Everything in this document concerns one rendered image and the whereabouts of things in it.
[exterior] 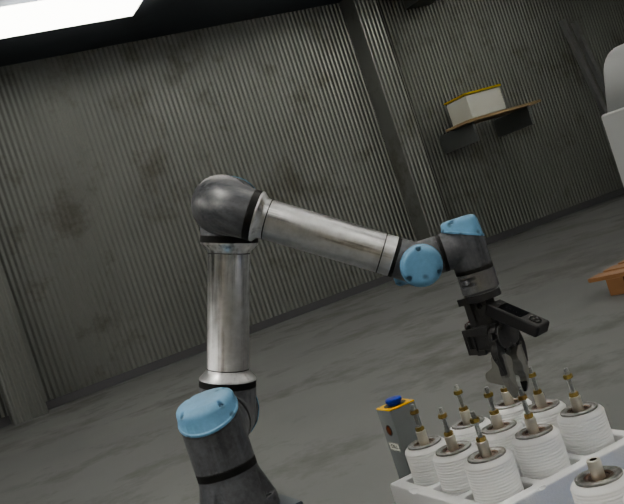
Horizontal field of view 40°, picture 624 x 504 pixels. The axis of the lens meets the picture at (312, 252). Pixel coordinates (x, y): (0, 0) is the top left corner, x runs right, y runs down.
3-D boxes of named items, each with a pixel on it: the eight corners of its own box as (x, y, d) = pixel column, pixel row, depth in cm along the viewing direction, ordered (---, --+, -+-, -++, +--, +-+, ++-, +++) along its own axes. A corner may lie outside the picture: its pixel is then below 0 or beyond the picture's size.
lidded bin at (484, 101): (485, 118, 1002) (477, 94, 1002) (509, 107, 962) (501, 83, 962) (450, 128, 979) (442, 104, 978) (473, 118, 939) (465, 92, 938)
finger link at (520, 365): (512, 386, 173) (495, 345, 172) (537, 383, 169) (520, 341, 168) (505, 393, 171) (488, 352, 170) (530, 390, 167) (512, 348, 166)
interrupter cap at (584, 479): (597, 492, 129) (596, 488, 129) (565, 485, 136) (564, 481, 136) (634, 472, 132) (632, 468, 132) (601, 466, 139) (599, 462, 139)
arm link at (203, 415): (187, 483, 153) (164, 412, 153) (203, 462, 167) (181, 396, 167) (250, 464, 152) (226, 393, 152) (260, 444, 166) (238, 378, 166)
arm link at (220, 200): (189, 164, 152) (453, 241, 149) (201, 167, 163) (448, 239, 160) (171, 226, 153) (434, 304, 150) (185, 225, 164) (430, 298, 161)
